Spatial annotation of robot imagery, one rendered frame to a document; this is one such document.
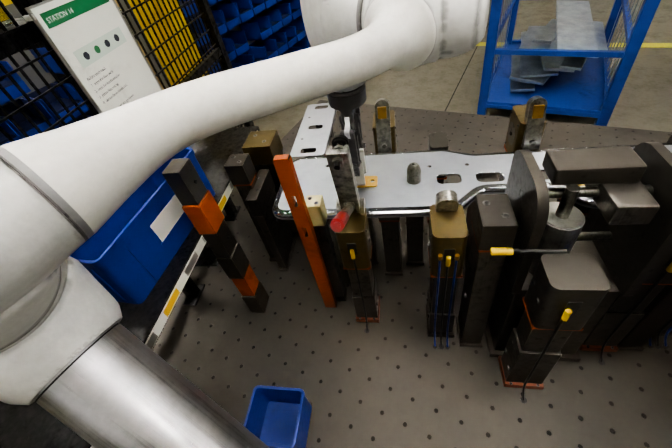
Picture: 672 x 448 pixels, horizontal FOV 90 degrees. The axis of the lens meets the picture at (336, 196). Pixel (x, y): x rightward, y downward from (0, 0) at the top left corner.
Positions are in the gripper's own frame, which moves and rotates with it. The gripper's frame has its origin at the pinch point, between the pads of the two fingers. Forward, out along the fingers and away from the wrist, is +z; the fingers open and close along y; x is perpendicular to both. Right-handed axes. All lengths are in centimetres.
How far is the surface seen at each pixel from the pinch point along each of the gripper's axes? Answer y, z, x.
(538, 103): 13.7, -4.8, -40.3
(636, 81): 223, 105, -192
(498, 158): 6.5, 4.5, -31.8
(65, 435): -54, 1, 37
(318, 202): -13.1, -2.0, 6.8
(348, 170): -16.9, -12.9, -1.3
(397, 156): 9.4, 4.5, -8.8
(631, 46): 151, 44, -136
